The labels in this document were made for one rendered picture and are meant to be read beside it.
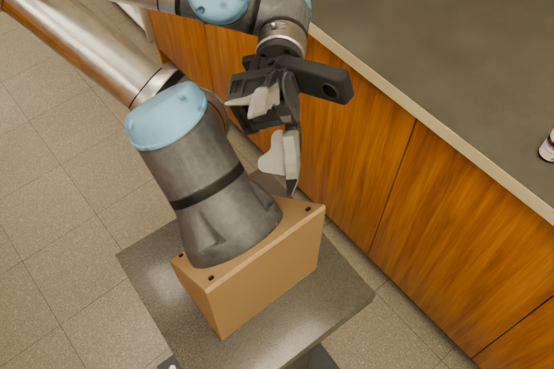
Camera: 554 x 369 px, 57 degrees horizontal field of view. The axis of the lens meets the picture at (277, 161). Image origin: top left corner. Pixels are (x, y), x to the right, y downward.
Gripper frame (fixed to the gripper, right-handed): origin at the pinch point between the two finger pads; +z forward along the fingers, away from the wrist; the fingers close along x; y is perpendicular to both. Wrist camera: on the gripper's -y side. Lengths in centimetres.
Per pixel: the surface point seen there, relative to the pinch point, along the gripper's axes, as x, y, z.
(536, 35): -42, -43, -66
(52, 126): -75, 142, -102
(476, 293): -92, -23, -25
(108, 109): -81, 121, -114
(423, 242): -85, -11, -38
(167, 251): -23.1, 28.2, -2.5
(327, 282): -32.4, 1.7, -0.1
